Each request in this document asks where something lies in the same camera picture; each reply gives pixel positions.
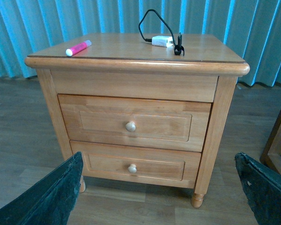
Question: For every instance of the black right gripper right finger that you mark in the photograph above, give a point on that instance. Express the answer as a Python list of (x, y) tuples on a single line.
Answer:
[(262, 187)]

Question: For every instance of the pink marker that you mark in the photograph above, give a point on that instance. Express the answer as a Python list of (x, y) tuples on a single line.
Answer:
[(78, 48)]

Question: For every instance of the wooden nightstand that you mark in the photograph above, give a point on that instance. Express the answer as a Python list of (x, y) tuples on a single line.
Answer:
[(125, 66)]

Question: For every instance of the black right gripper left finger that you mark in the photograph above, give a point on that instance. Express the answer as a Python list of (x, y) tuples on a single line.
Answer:
[(50, 201)]

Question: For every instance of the light blue curtain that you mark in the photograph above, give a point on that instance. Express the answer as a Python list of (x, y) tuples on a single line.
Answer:
[(251, 28)]

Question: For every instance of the white charger adapter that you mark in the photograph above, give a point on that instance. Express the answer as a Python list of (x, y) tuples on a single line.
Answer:
[(162, 41)]

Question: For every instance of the wooden drawer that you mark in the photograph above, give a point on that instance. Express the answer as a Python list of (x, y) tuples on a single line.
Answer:
[(174, 125), (142, 165)]

